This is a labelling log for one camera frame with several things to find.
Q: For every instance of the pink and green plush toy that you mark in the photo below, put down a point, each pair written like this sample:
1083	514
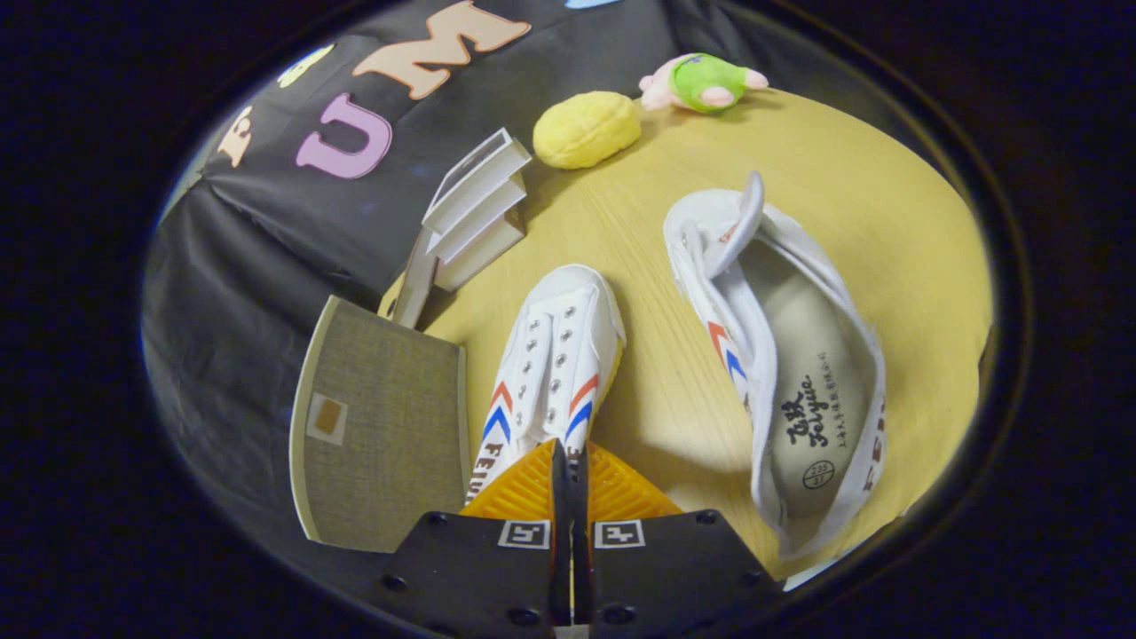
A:
701	82

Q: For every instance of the yellow plush cushion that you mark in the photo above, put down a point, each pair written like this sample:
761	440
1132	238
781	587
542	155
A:
586	130

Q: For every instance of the black backdrop cloth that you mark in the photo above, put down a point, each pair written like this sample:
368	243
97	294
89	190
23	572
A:
248	266

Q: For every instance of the thick book brown spine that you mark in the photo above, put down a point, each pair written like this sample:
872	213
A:
484	257

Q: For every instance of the white paperback book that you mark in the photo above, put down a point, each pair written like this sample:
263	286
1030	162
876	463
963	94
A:
488	217

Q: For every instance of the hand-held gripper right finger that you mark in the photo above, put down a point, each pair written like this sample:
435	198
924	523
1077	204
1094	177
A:
674	568

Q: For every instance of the white striped canvas shoe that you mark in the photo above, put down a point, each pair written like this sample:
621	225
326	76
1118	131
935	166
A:
559	346
808	382

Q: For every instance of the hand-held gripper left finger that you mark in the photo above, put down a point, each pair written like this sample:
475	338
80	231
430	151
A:
479	568

